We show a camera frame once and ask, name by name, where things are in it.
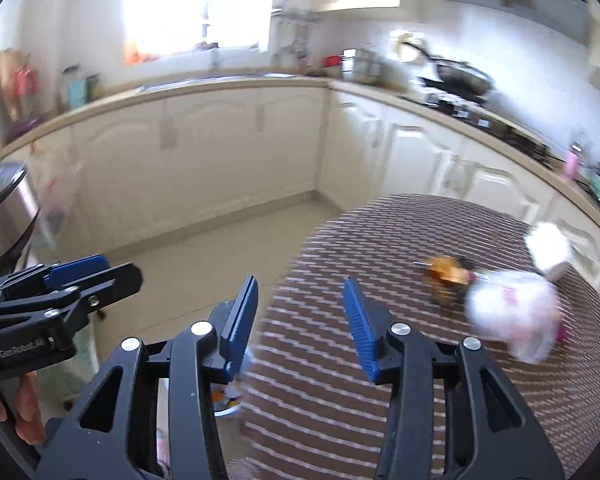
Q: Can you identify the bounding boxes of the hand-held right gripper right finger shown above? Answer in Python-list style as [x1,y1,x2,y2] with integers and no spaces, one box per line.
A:
[342,277,566,480]

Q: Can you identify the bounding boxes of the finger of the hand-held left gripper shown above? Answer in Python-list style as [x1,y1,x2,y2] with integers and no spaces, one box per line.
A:
[0,261,144,322]
[0,255,109,307]

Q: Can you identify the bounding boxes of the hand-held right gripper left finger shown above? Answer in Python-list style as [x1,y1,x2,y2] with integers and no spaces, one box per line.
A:
[35,275,259,480]

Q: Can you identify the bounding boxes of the blue trash bin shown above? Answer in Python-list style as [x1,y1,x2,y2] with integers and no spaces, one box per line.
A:
[207,299,255,415]

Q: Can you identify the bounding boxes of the person's left hand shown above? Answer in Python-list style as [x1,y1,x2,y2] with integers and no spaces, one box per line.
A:
[0,375,48,446]

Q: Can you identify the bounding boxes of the hanging clear plastic bag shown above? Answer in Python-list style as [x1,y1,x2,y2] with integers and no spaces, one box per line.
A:
[30,152,83,256]

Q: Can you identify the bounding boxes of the stainless steel bin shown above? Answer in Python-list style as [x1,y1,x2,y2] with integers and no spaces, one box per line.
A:
[0,130,43,281]

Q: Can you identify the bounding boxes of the brown polka-dot tablecloth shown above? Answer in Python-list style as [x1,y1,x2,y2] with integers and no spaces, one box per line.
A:
[237,192,600,480]

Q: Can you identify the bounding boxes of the crumpled clear plastic wrapper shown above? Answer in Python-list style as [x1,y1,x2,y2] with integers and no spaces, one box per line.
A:
[414,255,481,306]

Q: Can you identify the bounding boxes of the white plastic bag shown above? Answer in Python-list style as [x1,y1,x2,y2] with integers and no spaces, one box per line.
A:
[466,269,561,365]

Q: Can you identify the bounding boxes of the cream base cabinets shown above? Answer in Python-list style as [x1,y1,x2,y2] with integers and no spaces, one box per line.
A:
[0,77,600,273]

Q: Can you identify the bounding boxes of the teal box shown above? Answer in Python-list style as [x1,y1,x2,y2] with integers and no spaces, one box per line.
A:
[67,79,88,111]

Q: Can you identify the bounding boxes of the crumpled white tissue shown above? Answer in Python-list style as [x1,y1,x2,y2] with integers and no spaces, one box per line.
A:
[524,221,572,263]

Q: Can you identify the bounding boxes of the white paper cup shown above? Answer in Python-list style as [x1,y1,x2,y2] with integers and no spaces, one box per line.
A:
[542,257,572,280]

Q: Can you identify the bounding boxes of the wooden cutting board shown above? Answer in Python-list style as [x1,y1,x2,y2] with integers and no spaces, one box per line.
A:
[0,49,26,126]

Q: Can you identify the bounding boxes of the stainless steel sink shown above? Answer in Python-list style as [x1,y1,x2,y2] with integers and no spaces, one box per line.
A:
[145,74,293,90]

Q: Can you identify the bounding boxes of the black gas stove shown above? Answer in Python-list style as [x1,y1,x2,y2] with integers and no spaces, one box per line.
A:
[400,77,552,162]

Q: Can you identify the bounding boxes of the stainless steamer pot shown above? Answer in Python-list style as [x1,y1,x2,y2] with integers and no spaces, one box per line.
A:
[342,47,411,86]

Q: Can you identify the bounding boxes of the pink utensil holder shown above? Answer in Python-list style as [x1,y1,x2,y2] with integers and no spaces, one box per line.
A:
[565,132,591,181]

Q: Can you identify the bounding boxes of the black wok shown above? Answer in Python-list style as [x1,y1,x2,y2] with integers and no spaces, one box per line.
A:
[397,40,496,97]

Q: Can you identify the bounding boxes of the kitchen window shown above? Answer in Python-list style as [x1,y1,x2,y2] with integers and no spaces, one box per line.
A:
[122,0,273,58]

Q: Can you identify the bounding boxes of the pale yellow colander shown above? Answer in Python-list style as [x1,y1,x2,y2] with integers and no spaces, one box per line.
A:
[390,31,431,63]

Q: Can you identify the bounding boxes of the hanging utensil rack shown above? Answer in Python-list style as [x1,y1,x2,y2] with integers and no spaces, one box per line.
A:
[272,7,326,68]

